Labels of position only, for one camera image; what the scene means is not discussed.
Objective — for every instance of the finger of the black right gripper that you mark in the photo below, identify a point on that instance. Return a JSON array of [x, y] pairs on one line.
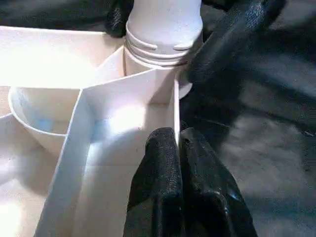
[[118, 19], [222, 44]]

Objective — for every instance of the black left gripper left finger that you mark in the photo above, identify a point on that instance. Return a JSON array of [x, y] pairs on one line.
[[160, 185]]

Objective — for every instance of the white plastic table top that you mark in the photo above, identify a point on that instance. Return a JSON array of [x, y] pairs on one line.
[[61, 123]]

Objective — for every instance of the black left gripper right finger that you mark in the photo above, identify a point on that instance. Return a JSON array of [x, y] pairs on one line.
[[209, 197]]

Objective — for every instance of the white plastic table leg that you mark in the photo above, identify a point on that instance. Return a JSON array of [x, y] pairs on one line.
[[163, 22]]

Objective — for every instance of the black plastic mat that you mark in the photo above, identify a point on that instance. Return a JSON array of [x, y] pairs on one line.
[[259, 123]]

